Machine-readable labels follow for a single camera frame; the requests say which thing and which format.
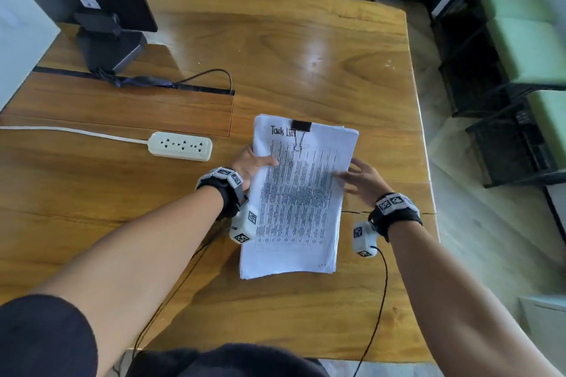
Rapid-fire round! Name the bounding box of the black monitor cable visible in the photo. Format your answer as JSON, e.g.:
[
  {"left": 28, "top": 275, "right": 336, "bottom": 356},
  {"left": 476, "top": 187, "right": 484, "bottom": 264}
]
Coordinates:
[{"left": 95, "top": 68, "right": 235, "bottom": 92}]

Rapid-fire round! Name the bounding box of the black right camera cable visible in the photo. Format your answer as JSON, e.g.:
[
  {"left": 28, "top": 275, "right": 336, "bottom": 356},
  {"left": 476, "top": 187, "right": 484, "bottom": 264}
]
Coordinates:
[{"left": 351, "top": 247, "right": 389, "bottom": 377}]

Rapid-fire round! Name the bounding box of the white cabinet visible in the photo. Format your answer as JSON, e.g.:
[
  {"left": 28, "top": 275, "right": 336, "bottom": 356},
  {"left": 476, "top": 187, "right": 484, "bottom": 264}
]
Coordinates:
[{"left": 519, "top": 295, "right": 566, "bottom": 377}]

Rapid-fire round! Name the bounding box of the row of green cushioned stools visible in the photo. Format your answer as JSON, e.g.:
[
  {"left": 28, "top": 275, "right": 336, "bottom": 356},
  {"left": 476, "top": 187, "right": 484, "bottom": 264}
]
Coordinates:
[{"left": 282, "top": 0, "right": 566, "bottom": 190}]

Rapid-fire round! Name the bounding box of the left wristband with markers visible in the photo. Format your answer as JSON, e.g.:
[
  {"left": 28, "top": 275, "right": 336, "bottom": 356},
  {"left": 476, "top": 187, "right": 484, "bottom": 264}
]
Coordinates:
[{"left": 196, "top": 167, "right": 248, "bottom": 221}]

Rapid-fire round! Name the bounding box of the black left camera cable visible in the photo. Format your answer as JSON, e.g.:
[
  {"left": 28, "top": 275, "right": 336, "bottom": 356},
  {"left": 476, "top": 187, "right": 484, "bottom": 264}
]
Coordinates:
[{"left": 130, "top": 226, "right": 233, "bottom": 362}]

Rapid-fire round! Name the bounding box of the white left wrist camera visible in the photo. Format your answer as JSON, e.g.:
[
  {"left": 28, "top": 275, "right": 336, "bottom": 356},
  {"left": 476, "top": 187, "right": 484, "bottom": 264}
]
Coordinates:
[{"left": 228, "top": 204, "right": 261, "bottom": 246}]

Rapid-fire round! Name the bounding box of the black camera cable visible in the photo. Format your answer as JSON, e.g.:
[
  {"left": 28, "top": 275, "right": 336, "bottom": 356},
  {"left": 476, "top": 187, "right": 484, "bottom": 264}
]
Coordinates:
[
  {"left": 351, "top": 247, "right": 389, "bottom": 377},
  {"left": 130, "top": 226, "right": 233, "bottom": 362}
]

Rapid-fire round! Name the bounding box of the person's left hand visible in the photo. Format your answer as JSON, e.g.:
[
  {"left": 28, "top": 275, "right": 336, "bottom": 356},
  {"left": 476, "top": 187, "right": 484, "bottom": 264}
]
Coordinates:
[{"left": 229, "top": 145, "right": 280, "bottom": 192}]

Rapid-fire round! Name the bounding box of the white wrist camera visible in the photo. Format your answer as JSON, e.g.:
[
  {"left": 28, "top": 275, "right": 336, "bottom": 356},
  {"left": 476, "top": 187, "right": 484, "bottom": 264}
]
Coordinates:
[
  {"left": 351, "top": 220, "right": 380, "bottom": 258},
  {"left": 228, "top": 204, "right": 261, "bottom": 246}
]

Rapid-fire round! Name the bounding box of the person's left forearm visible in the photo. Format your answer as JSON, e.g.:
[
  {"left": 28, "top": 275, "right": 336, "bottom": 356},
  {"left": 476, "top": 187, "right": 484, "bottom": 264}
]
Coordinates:
[{"left": 26, "top": 186, "right": 224, "bottom": 377}]

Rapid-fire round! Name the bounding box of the black binder clip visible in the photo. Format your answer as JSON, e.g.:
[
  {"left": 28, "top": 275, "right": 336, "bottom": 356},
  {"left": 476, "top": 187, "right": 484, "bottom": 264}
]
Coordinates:
[{"left": 290, "top": 120, "right": 312, "bottom": 152}]

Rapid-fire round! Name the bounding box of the white power strip cable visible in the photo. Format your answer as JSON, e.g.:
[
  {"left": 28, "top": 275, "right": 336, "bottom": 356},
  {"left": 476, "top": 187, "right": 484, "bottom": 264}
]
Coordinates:
[{"left": 0, "top": 125, "right": 150, "bottom": 145}]

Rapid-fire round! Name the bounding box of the white power strip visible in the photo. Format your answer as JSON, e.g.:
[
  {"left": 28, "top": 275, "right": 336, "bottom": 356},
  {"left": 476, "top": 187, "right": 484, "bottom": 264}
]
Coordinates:
[{"left": 147, "top": 131, "right": 213, "bottom": 163}]

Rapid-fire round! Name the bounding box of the pile of printed papers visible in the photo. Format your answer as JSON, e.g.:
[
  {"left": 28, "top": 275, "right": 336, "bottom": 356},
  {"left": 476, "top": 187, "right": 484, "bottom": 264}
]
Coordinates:
[{"left": 238, "top": 114, "right": 360, "bottom": 280}]

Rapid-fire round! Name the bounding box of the person's right forearm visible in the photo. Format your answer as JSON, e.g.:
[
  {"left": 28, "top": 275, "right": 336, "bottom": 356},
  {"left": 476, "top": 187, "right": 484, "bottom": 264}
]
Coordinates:
[{"left": 387, "top": 221, "right": 558, "bottom": 377}]

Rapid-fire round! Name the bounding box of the person's right hand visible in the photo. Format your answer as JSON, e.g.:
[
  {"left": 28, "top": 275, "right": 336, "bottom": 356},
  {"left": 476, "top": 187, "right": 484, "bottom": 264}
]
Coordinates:
[{"left": 334, "top": 158, "right": 395, "bottom": 210}]

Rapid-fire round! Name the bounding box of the person's black shirt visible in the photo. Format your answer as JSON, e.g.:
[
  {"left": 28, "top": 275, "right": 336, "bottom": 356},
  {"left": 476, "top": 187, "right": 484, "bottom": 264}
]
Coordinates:
[{"left": 0, "top": 294, "right": 330, "bottom": 377}]

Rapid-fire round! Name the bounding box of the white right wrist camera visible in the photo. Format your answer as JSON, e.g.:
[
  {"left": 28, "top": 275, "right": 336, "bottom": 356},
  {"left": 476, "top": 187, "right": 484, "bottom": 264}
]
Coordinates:
[{"left": 351, "top": 220, "right": 380, "bottom": 258}]

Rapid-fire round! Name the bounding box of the large white box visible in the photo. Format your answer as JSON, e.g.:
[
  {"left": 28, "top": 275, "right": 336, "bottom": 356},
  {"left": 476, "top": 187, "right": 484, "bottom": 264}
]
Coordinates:
[{"left": 0, "top": 0, "right": 62, "bottom": 113}]

